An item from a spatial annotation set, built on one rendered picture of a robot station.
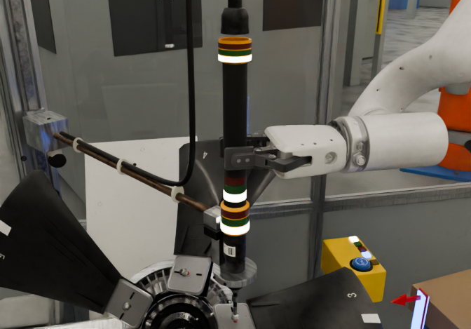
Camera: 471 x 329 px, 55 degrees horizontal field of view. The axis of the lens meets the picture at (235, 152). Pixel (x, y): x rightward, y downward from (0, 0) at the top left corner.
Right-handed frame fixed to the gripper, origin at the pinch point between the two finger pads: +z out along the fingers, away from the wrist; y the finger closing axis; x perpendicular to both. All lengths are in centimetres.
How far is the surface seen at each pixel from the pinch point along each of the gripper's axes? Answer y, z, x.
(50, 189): 10.6, 27.9, -8.6
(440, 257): 70, -96, -78
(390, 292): 70, -76, -92
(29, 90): 55, 39, -3
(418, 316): -0.5, -34.5, -34.8
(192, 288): 2.4, 6.6, -24.6
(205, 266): 3.8, 4.2, -21.7
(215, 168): 17.9, 0.1, -10.3
